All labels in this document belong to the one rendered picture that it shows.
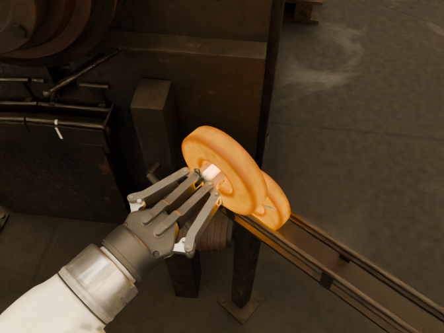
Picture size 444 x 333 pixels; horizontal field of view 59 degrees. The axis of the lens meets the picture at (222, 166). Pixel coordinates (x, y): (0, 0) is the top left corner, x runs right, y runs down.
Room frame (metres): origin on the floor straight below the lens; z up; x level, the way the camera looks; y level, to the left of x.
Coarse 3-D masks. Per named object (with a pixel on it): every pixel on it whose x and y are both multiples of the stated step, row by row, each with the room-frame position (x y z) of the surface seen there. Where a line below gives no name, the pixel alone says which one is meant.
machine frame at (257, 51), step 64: (128, 0) 0.76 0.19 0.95; (192, 0) 0.74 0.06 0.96; (256, 0) 0.72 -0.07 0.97; (0, 64) 0.74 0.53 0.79; (128, 64) 0.70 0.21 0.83; (192, 64) 0.68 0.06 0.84; (256, 64) 0.67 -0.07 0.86; (128, 128) 0.71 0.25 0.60; (192, 128) 0.69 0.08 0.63; (256, 128) 0.67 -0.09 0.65; (0, 192) 0.78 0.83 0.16; (64, 192) 0.75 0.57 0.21
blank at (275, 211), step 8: (264, 176) 0.43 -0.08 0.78; (272, 184) 0.41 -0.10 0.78; (272, 192) 0.40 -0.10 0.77; (280, 192) 0.40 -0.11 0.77; (272, 200) 0.38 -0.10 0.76; (280, 200) 0.39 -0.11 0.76; (264, 208) 0.39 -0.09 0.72; (272, 208) 0.38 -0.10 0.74; (280, 208) 0.37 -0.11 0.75; (288, 208) 0.38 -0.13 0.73; (256, 216) 0.40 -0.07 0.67; (264, 216) 0.39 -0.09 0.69; (272, 216) 0.38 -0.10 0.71; (280, 216) 0.37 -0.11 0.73; (288, 216) 0.38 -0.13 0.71; (272, 224) 0.37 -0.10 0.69; (280, 224) 0.36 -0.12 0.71
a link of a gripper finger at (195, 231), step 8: (216, 192) 0.29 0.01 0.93; (208, 200) 0.28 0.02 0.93; (216, 200) 0.28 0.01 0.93; (208, 208) 0.27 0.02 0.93; (216, 208) 0.28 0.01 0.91; (200, 216) 0.26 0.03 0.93; (208, 216) 0.26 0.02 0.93; (192, 224) 0.25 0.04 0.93; (200, 224) 0.25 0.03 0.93; (192, 232) 0.23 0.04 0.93; (200, 232) 0.24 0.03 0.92; (192, 240) 0.22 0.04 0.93; (184, 248) 0.21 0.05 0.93; (192, 248) 0.21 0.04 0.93; (192, 256) 0.21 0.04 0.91
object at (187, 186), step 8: (192, 176) 0.32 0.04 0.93; (200, 176) 0.32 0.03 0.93; (184, 184) 0.31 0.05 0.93; (192, 184) 0.31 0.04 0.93; (200, 184) 0.32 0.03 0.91; (176, 192) 0.30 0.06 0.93; (184, 192) 0.30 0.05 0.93; (192, 192) 0.31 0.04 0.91; (168, 200) 0.28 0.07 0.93; (176, 200) 0.29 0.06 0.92; (184, 200) 0.30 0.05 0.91; (152, 208) 0.27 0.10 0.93; (160, 208) 0.27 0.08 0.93; (168, 208) 0.27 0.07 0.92; (144, 216) 0.25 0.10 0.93; (152, 216) 0.25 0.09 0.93; (144, 224) 0.25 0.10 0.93
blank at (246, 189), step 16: (208, 128) 0.38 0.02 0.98; (192, 144) 0.36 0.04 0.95; (208, 144) 0.34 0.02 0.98; (224, 144) 0.34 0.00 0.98; (192, 160) 0.37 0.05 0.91; (208, 160) 0.34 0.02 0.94; (224, 160) 0.32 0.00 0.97; (240, 160) 0.32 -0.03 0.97; (240, 176) 0.30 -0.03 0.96; (256, 176) 0.31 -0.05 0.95; (224, 192) 0.33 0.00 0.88; (240, 192) 0.30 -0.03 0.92; (256, 192) 0.29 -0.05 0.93; (240, 208) 0.30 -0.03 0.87; (256, 208) 0.29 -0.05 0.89
